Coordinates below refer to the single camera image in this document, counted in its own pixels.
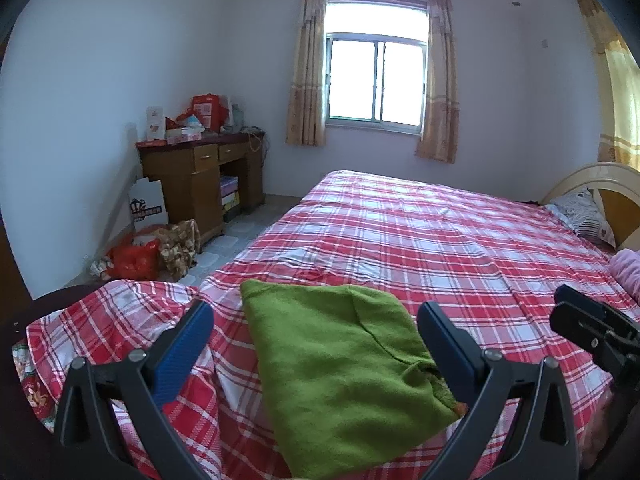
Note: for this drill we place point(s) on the stack of flat boxes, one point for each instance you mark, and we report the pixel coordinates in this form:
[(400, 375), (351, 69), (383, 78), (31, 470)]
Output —
[(229, 195)]

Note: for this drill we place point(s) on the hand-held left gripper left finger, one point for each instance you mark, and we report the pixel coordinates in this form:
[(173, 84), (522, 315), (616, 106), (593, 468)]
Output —
[(182, 355)]

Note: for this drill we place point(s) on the cream wooden headboard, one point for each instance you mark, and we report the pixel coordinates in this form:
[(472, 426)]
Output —
[(575, 177)]

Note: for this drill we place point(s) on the green striped knit sweater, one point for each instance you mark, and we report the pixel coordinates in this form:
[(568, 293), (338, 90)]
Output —
[(330, 360)]

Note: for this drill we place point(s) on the pink tissue box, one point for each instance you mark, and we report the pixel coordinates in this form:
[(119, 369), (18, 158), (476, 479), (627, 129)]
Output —
[(182, 136)]

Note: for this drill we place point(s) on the floral printed quilt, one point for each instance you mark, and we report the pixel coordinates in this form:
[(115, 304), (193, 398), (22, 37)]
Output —
[(32, 390)]

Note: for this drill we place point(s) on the grey patterned pillow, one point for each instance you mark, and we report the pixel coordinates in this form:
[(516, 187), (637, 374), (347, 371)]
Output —
[(580, 215)]

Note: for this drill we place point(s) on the white paper bag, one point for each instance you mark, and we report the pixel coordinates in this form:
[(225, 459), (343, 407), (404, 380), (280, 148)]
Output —
[(147, 205)]

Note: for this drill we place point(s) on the brown patterned cloth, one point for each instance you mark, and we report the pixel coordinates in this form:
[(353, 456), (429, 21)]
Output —
[(177, 245)]

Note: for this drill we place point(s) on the sliding glass window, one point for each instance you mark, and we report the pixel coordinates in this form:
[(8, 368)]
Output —
[(375, 80)]

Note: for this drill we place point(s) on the yellow curtain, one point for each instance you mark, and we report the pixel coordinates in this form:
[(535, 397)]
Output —
[(620, 110)]

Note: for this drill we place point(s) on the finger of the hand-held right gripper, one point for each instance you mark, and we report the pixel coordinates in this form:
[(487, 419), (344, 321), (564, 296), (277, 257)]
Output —
[(580, 297), (580, 325)]

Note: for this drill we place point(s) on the bed with red plaid sheet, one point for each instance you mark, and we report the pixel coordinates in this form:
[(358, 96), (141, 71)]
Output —
[(425, 230)]

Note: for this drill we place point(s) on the red plastic bag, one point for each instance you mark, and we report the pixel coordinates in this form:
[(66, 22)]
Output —
[(137, 260)]

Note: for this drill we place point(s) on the brown wooden desk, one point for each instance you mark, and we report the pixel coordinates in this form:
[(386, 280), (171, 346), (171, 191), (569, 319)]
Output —
[(195, 185)]

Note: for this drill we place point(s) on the pink pillow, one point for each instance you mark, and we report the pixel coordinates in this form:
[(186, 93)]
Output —
[(629, 272)]

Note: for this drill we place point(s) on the red gift bag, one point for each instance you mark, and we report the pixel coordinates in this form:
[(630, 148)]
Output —
[(207, 110)]

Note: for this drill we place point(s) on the dark wooden panel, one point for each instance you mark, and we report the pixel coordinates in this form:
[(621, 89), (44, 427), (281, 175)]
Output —
[(10, 270)]

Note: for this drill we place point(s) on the white card box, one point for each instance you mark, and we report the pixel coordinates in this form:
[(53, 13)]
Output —
[(155, 125)]

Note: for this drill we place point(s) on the beige patterned curtain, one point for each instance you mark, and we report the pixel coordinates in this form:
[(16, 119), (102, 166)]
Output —
[(440, 85), (305, 70)]

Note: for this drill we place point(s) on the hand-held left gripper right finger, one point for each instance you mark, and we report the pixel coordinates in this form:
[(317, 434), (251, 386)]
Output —
[(445, 355)]

